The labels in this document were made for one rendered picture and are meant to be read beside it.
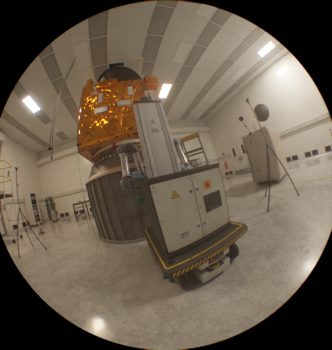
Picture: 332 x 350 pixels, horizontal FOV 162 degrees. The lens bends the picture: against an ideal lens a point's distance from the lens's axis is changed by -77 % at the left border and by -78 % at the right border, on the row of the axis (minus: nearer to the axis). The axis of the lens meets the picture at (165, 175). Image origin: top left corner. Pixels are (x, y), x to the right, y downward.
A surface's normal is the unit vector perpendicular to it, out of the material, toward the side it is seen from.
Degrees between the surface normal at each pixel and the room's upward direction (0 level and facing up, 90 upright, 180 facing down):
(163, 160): 90
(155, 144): 90
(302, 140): 90
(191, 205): 90
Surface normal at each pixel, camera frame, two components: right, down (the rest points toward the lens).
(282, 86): -0.93, 0.22
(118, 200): 0.00, -0.07
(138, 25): 0.25, 0.97
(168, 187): 0.30, -0.14
